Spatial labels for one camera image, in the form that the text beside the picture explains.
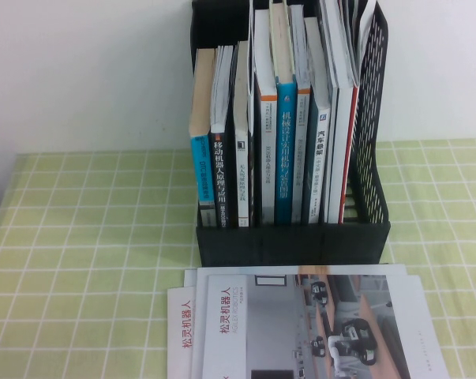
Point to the gray cover robot brochure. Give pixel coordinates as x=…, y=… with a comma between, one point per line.
x=300, y=323

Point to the black spine robot book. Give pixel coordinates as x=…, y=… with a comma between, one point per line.
x=220, y=177

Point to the blue spine mechanism book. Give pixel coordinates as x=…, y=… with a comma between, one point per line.
x=285, y=158

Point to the white spine car suspension book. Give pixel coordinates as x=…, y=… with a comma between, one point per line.
x=320, y=158

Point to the cyan spine book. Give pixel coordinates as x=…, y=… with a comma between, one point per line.
x=202, y=169

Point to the black mesh book holder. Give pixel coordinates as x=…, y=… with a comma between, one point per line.
x=293, y=245

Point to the thin dark-spined booklet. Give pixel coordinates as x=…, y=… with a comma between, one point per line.
x=250, y=79

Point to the white spine slim book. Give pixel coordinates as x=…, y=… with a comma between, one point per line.
x=242, y=177

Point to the desert cover robot brochure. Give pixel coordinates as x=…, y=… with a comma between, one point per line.
x=241, y=271

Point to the white spine orange-band book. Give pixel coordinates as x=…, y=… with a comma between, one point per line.
x=268, y=177

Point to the white brochure corner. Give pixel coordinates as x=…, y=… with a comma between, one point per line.
x=189, y=278

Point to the thick white book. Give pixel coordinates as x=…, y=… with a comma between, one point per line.
x=340, y=138

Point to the white brochure red title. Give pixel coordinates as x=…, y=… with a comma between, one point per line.
x=180, y=335

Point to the green checked tablecloth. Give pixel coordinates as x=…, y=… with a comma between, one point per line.
x=83, y=237

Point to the red spine magazine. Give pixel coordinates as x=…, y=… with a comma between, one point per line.
x=350, y=138

